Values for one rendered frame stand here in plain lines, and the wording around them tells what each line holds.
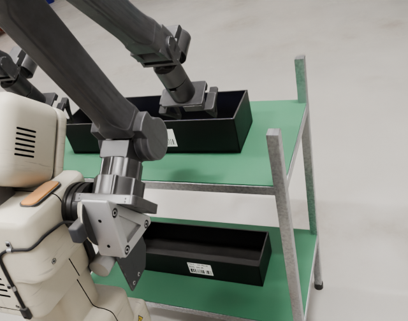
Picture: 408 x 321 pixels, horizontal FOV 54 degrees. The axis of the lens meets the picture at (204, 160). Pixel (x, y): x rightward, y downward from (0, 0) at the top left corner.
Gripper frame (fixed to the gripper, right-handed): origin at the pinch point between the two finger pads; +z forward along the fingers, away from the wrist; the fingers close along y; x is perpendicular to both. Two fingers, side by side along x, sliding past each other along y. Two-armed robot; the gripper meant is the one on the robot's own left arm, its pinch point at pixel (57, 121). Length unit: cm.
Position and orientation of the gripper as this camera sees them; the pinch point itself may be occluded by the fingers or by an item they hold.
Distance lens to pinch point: 124.2
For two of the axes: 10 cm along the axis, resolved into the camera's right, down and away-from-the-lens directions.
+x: -1.6, 8.9, -4.3
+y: -9.4, 0.0, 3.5
